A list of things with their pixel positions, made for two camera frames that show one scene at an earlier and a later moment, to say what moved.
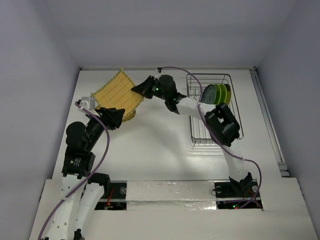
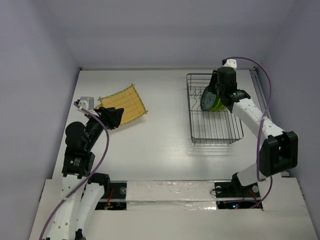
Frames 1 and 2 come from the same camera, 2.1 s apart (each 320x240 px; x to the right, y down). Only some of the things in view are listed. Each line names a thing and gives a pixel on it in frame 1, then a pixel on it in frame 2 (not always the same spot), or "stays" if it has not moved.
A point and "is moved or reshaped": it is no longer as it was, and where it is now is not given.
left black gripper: x=111 y=116 stays
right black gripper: x=151 y=86 → x=216 y=85
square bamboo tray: x=117 y=93 is moved or reshaped
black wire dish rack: x=201 y=132 stays
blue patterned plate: x=208 y=94 stays
